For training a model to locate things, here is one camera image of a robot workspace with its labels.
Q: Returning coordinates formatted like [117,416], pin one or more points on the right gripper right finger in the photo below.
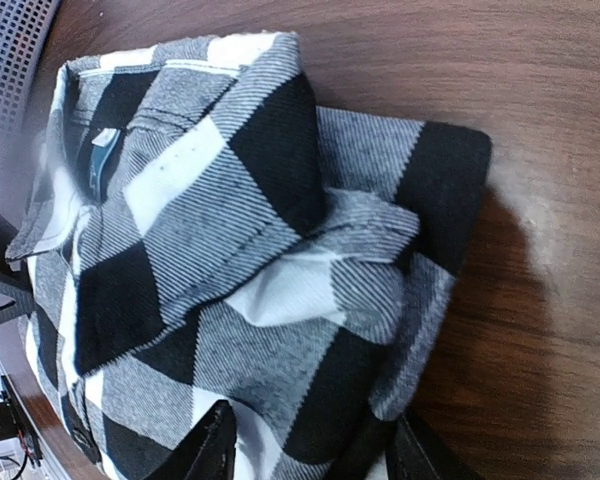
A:
[417,452]

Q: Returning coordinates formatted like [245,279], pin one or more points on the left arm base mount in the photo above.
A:
[15,424]

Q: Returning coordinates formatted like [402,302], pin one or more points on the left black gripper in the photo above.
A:
[13,284]

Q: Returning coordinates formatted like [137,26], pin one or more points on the black white plaid shirt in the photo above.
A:
[200,229]

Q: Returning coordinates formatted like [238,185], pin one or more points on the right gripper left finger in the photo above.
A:
[208,451]

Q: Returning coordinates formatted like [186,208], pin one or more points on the white plastic basket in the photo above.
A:
[24,27]

